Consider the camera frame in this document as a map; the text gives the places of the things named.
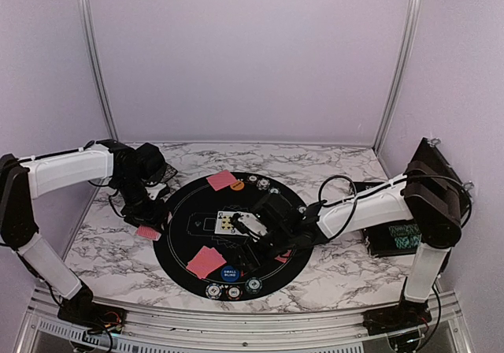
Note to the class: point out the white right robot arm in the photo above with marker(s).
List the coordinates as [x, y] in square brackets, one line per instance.
[373, 207]

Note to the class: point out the orange big blind button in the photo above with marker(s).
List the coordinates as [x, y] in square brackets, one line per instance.
[237, 186]

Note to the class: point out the blue small blind button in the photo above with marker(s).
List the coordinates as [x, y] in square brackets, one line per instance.
[230, 274]

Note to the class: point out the red playing card deck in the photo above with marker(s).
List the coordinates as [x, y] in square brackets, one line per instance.
[148, 233]

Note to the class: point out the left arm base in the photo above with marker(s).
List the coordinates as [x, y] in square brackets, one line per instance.
[82, 310]

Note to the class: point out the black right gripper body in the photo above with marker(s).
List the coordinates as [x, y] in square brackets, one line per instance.
[281, 242]

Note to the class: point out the red playing card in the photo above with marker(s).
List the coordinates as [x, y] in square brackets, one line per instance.
[215, 181]
[204, 274]
[205, 259]
[229, 182]
[283, 257]

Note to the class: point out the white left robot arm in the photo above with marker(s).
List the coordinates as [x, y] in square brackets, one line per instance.
[26, 181]

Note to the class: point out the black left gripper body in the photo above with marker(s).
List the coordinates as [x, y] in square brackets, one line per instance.
[137, 206]

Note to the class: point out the face-up playing card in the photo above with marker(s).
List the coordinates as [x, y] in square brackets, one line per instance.
[224, 224]

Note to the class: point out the round black poker mat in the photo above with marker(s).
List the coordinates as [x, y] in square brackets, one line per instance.
[194, 210]

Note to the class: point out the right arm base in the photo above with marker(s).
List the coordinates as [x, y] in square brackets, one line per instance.
[404, 315]

